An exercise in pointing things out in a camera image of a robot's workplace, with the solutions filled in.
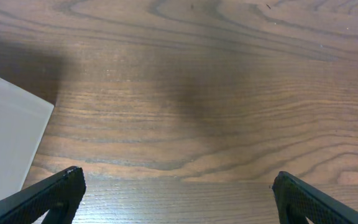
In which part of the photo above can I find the white cardboard box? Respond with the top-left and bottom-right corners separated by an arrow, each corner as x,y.
0,78 -> 54,200

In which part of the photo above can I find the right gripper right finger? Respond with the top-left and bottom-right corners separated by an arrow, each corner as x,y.
272,171 -> 358,224

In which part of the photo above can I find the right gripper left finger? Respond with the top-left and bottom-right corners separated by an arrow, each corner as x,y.
0,166 -> 86,223

